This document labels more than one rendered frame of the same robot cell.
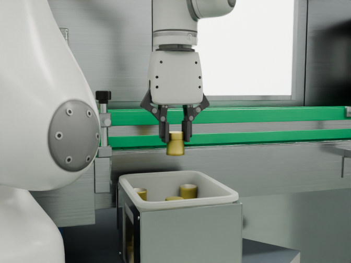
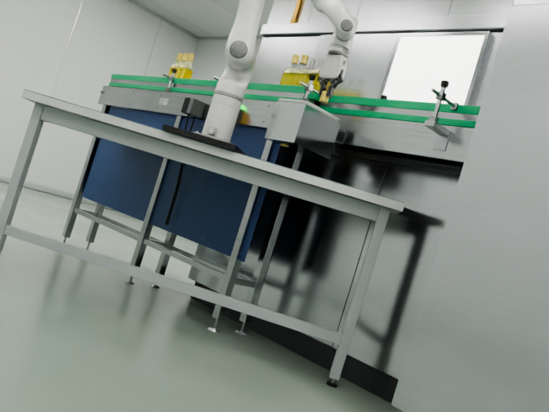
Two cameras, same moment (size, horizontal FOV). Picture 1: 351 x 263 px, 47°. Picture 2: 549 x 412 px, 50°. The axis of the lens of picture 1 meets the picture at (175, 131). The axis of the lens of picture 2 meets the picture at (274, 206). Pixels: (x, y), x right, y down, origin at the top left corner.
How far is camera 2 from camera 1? 2.21 m
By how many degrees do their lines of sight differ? 62
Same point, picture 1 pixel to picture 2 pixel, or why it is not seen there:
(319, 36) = not seen: hidden behind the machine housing
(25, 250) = (225, 80)
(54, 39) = (247, 29)
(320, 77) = not seen: hidden behind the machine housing
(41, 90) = (234, 37)
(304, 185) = (406, 149)
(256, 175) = (380, 136)
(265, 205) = (428, 191)
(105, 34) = (365, 69)
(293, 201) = (450, 194)
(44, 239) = (231, 81)
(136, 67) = (373, 87)
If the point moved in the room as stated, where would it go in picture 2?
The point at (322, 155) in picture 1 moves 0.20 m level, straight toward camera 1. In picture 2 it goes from (423, 131) to (373, 114)
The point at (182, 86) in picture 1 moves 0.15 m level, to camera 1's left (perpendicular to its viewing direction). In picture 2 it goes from (329, 69) to (310, 73)
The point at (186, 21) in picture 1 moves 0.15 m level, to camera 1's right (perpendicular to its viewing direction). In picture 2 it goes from (336, 40) to (357, 35)
